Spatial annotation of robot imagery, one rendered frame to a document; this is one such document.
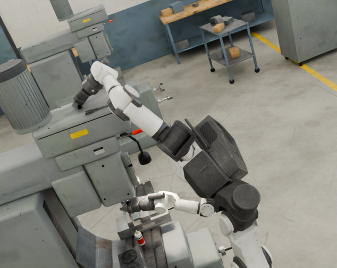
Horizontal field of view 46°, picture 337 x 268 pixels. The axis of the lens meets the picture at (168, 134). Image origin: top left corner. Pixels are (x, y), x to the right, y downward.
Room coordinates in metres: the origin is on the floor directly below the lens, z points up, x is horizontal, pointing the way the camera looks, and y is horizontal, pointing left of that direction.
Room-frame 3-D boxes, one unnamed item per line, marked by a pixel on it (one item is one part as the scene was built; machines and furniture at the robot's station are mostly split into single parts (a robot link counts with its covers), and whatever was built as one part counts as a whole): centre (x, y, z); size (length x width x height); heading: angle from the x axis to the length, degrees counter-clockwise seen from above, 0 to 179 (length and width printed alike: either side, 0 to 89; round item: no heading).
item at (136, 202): (1.90, 0.30, 1.22); 0.13 x 0.12 x 0.10; 157
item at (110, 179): (1.93, 0.38, 1.47); 0.21 x 0.19 x 0.32; 179
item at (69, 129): (1.93, 0.39, 1.81); 0.47 x 0.26 x 0.16; 89
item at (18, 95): (1.94, 0.63, 2.05); 0.20 x 0.20 x 0.32
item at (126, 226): (2.08, 0.35, 0.98); 0.35 x 0.15 x 0.11; 91
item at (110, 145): (1.93, 0.42, 1.68); 0.34 x 0.24 x 0.10; 89
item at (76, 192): (1.94, 0.57, 1.47); 0.24 x 0.19 x 0.26; 179
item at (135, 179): (1.93, 0.27, 1.45); 0.04 x 0.04 x 0.21; 89
